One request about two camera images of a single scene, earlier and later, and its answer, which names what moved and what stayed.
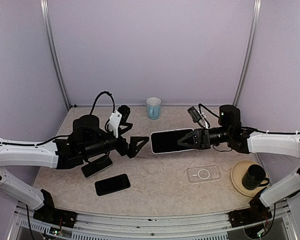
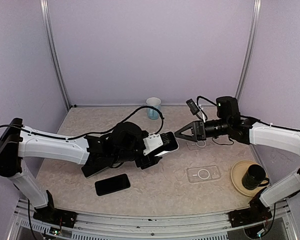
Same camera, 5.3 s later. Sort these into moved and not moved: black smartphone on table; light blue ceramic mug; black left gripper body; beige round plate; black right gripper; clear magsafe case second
Moved: black right gripper; black left gripper body
Not moved: black smartphone on table; clear magsafe case second; light blue ceramic mug; beige round plate
